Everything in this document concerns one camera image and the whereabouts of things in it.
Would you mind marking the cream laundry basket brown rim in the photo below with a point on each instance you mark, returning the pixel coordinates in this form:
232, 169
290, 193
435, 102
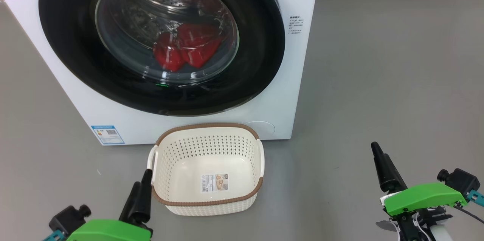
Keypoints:
211, 163

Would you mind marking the blue energy label sticker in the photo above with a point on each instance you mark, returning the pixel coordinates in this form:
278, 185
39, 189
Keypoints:
107, 135

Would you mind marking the washing machine door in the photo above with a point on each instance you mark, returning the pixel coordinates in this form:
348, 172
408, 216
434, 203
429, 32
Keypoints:
68, 25

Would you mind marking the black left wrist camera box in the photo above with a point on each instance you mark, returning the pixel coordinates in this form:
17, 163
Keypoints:
68, 219

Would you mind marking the white front-load washing machine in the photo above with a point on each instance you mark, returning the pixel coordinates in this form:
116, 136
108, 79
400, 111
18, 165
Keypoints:
295, 63

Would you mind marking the white printed product label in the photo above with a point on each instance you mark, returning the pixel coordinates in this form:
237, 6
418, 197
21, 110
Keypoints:
214, 182

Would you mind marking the round white filter cover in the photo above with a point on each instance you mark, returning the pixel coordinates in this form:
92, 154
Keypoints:
261, 127

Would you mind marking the red cloth garment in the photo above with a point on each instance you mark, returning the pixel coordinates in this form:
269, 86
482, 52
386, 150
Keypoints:
193, 46

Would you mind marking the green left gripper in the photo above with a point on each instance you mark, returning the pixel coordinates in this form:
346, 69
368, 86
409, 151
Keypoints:
109, 231

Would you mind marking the steel perforated washer drum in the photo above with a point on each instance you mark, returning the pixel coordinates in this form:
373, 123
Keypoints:
151, 6

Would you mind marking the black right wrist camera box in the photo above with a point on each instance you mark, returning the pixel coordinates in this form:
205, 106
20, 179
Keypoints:
461, 182

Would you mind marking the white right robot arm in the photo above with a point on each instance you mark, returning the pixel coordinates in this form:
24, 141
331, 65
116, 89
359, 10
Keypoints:
441, 234

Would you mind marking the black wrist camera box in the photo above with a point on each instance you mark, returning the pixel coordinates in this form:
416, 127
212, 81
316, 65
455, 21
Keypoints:
461, 182
68, 219

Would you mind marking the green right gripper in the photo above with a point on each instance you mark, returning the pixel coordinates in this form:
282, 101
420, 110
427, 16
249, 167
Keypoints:
423, 197

